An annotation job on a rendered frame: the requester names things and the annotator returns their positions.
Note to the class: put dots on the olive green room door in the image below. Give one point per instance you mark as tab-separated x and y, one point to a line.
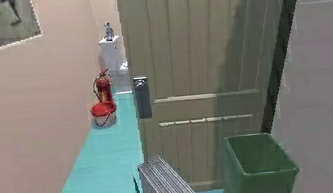
197	48

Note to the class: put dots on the red fire extinguisher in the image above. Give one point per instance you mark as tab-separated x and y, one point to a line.
103	86

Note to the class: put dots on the red lidded white bucket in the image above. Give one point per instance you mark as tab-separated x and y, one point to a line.
104	113

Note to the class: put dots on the white toilet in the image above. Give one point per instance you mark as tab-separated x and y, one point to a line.
112	55

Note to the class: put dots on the small blue grey bottle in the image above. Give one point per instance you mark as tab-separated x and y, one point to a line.
108	32

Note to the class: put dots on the grey ribbed rack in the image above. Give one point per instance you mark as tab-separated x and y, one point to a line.
166	188

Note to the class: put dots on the green waste bin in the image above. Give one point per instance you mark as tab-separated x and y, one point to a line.
258	173

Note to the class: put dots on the white framed wall picture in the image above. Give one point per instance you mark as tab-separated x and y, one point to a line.
0	22

